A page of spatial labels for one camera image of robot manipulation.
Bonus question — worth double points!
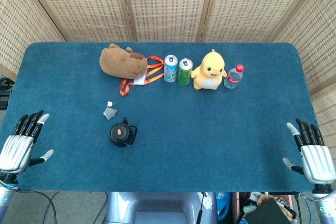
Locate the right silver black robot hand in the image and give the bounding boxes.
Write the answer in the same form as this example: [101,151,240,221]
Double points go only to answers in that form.
[282,118,336,184]

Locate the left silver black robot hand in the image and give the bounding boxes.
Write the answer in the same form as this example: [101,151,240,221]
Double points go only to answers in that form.
[0,110,55,175]

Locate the black floor equipment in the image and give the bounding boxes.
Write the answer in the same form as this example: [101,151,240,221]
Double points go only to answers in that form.
[0,76,14,110]

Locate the black flat box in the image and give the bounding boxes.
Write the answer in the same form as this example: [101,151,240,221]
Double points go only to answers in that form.
[245,199,291,224]

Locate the grey tea bag white tag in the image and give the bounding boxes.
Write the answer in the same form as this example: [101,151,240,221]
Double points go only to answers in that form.
[102,100,118,121]

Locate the blue bag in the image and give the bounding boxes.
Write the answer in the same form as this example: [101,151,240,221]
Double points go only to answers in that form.
[216,191,233,221]

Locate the blue felt table cover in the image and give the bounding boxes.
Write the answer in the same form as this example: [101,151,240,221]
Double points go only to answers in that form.
[0,41,320,193]

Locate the clear bottle red cap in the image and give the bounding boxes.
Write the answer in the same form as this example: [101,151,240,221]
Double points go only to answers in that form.
[223,63,245,90]

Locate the brown capybara plush toy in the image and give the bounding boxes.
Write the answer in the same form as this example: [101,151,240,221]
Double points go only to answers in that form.
[99,43,149,80]

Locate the yellow duck plush toy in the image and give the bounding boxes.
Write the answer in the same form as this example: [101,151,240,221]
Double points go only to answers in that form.
[191,49,227,91]

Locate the white badge card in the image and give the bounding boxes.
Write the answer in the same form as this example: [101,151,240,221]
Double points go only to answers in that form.
[133,73,146,86]

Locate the grey robot torso base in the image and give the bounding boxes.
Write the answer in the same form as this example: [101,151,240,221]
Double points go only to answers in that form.
[104,191,218,224]

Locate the green drink can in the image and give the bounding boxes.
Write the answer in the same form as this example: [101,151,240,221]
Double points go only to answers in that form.
[177,58,193,87]

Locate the blue white drink can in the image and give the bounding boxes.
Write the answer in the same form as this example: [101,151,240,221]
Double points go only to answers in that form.
[163,55,179,83]

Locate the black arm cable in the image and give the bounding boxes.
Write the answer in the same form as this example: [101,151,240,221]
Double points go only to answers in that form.
[15,187,58,224]

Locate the black cable on torso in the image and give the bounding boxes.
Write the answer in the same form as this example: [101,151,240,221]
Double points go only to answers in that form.
[197,194,208,224]

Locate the orange lanyard strap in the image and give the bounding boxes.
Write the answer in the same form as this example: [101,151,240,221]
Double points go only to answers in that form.
[120,55,165,97]

